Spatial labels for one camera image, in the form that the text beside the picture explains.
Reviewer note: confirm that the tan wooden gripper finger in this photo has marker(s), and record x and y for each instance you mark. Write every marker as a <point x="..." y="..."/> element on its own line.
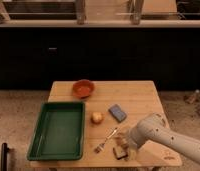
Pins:
<point x="121" y="140"/>

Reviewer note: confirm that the wooden chalkboard eraser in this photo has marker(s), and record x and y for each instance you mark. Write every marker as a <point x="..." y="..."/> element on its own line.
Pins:
<point x="119" y="153"/>

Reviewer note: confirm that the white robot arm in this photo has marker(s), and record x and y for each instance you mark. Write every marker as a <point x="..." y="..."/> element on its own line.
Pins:
<point x="153" y="128"/>

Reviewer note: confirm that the red bowl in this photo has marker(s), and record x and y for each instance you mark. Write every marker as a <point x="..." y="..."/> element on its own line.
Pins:
<point x="83" y="88"/>

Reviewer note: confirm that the silver fork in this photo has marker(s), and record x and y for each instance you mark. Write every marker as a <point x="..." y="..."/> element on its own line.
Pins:
<point x="101" y="146"/>

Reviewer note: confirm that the blue sponge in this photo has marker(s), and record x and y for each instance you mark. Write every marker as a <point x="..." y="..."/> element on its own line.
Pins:
<point x="117" y="113"/>

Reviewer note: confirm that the wooden table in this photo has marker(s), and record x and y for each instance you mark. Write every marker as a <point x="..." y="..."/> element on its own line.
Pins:
<point x="137" y="99"/>

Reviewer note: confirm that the green plastic tray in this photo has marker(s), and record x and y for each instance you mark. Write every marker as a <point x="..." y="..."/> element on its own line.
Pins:
<point x="59" y="132"/>

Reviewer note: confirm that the black chair back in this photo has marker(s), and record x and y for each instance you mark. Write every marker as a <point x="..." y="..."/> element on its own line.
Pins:
<point x="4" y="153"/>

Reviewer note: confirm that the wooden counter shelf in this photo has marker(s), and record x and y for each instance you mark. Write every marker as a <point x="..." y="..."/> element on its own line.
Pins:
<point x="100" y="13"/>

